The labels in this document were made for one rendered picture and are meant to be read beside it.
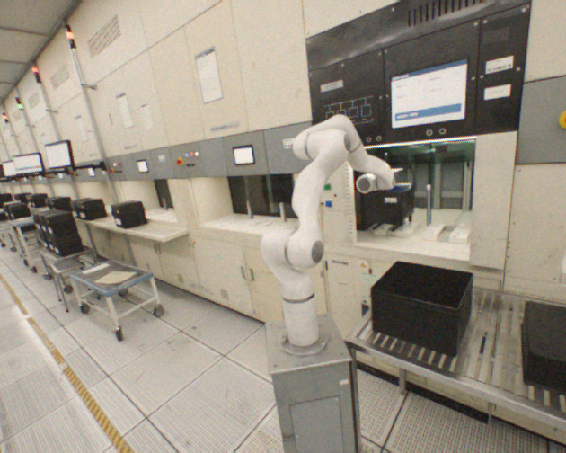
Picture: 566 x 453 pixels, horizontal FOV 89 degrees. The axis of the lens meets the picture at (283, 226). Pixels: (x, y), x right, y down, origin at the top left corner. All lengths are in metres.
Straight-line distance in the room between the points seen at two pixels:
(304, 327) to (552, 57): 1.22
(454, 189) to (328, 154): 1.50
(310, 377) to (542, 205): 1.05
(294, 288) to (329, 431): 0.55
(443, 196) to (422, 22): 1.26
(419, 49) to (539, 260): 0.96
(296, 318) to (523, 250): 0.94
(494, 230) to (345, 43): 1.04
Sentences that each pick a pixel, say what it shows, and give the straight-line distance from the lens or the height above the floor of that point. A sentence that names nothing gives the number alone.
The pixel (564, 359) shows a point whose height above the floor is 0.86.
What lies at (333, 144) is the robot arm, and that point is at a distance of 1.01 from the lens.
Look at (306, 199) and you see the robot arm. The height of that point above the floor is 1.27.
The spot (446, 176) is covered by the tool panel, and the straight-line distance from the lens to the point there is 2.36.
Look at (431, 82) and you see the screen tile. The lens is 1.44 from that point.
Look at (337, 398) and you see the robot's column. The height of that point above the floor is 0.60.
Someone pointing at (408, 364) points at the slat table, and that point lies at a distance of 1.07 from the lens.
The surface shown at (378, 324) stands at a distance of 1.15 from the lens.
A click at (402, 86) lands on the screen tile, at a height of 1.63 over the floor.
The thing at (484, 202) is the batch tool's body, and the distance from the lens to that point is 1.38.
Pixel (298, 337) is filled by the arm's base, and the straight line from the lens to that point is 1.08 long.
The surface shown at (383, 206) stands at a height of 1.08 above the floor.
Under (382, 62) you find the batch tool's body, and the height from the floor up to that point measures 1.75.
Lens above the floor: 1.46
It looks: 16 degrees down
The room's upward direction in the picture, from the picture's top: 7 degrees counter-clockwise
